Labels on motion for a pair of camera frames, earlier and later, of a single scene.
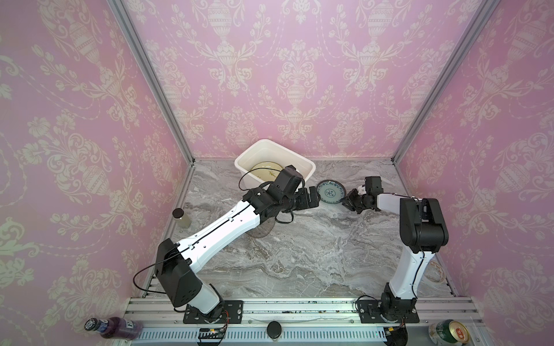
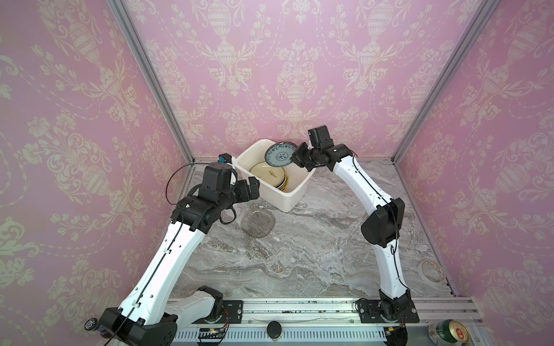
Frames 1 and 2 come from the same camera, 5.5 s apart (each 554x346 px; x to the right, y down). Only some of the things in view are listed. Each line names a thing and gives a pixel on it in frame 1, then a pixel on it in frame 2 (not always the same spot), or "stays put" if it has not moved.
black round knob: x=274 y=329 stays put
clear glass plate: x=262 y=229 stays put
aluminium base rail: x=296 y=321 stays put
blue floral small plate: x=331 y=191 → x=279 y=153
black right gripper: x=354 y=200 → x=303 y=156
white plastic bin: x=267 y=151 stays put
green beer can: x=449 y=331 stays put
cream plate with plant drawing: x=266 y=171 stays put
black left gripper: x=305 y=201 → x=245 y=194
